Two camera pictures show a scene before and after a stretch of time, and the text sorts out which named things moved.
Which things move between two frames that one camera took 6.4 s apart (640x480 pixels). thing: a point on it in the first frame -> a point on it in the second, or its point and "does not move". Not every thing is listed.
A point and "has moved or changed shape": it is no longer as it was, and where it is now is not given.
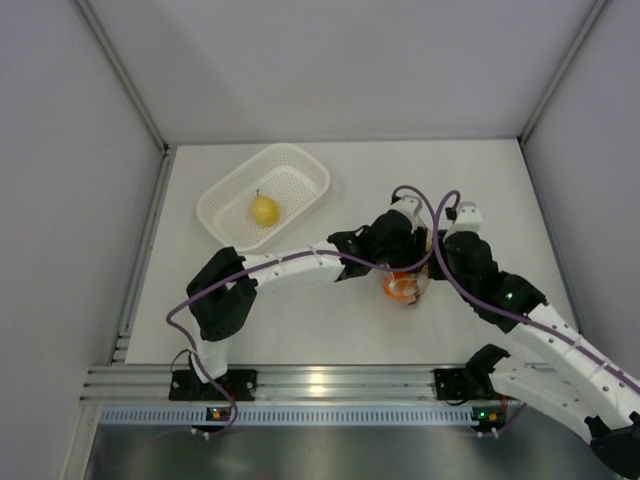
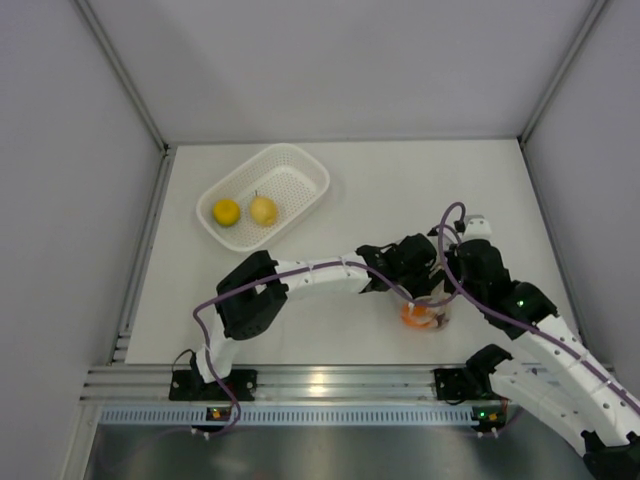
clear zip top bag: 404,286 has moved or changed shape
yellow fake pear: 265,211 does not move
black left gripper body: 403,255 -> 413,281
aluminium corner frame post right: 593,14 does not move
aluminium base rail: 351,382 does not move
